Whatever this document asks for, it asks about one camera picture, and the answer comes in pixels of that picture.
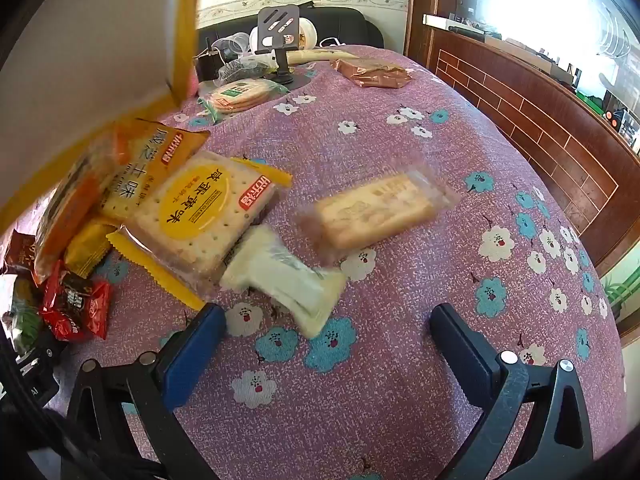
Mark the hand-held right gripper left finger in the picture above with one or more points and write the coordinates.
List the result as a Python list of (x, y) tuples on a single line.
[(192, 360)]

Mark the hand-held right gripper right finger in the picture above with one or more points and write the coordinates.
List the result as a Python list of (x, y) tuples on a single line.
[(462, 360)]

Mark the white green snack packet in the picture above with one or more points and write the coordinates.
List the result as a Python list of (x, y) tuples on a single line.
[(280, 275)]

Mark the gold foil snack packet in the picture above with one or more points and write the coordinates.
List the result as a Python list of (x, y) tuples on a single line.
[(87, 252)]

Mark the clear cracker packet yellow circle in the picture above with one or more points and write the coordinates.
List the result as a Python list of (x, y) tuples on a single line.
[(195, 210)]

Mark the small clear biscuit packet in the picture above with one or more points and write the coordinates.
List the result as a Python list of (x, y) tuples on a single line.
[(375, 210)]

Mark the orange cracker packet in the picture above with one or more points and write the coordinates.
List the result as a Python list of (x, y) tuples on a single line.
[(145, 155)]

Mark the yellow cardboard box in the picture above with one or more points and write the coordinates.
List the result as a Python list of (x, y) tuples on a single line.
[(100, 35)]

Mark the dark red snack packet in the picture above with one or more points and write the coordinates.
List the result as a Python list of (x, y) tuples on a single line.
[(20, 252)]

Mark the orange printed snack packet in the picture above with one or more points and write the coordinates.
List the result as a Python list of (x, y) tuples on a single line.
[(75, 200)]

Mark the purple floral cloth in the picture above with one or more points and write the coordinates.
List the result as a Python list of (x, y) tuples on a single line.
[(375, 135)]

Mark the brown wooden panel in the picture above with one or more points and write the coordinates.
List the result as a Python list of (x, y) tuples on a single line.
[(525, 110)]

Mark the round rice cracker pack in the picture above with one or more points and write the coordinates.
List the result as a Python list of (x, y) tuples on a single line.
[(237, 96)]

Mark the small black container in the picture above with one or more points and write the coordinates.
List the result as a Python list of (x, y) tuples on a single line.
[(207, 65)]

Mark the clear plastic bag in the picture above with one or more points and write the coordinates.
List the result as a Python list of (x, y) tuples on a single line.
[(245, 67)]

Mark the brown snack packet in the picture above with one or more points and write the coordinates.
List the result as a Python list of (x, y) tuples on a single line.
[(372, 74)]

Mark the clear plastic cup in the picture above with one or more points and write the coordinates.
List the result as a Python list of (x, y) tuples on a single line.
[(235, 42)]

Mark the beige wooden stick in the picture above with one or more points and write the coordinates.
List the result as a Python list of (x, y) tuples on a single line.
[(315, 55)]

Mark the white shelf board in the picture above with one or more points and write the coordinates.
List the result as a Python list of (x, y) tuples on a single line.
[(440, 20)]

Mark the white cup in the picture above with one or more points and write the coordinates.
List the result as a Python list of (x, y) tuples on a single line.
[(310, 35)]

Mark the black phone stand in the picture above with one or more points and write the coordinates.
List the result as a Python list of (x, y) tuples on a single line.
[(277, 25)]

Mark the black sofa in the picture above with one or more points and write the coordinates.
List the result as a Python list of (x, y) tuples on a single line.
[(340, 25)]

